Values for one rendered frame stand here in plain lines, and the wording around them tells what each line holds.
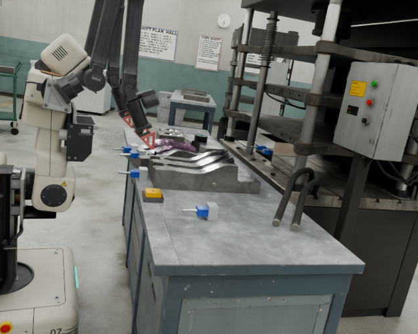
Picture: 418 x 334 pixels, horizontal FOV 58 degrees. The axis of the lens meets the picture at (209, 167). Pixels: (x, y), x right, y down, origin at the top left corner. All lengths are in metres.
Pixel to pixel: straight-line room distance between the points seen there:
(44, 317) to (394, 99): 1.69
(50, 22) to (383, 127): 8.35
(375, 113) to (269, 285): 0.89
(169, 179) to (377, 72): 1.00
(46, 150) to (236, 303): 1.00
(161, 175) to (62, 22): 7.85
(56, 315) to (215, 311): 0.78
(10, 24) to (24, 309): 8.33
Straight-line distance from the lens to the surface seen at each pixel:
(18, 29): 9.63
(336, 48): 1.95
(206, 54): 8.83
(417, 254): 2.64
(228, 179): 1.72
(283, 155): 2.41
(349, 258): 1.38
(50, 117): 1.67
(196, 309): 1.24
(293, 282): 1.30
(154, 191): 1.51
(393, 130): 1.77
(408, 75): 1.77
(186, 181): 1.67
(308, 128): 1.95
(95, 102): 8.27
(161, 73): 8.87
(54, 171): 1.69
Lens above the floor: 1.35
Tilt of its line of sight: 15 degrees down
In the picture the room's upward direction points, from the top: 9 degrees clockwise
